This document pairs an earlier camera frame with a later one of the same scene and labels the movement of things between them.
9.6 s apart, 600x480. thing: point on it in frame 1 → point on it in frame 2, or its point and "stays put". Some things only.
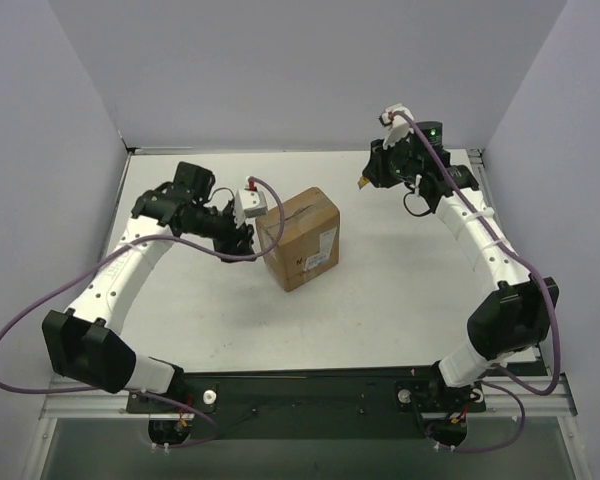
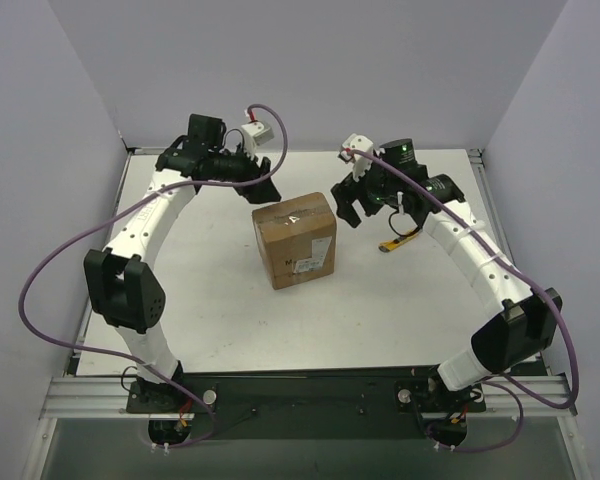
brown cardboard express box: x=309 y=243 stays put
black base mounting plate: x=314 y=403 stays put
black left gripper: x=240 y=238 → x=255 y=173
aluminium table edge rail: x=490 y=195 stays put
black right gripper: x=376 y=166 → x=355 y=192
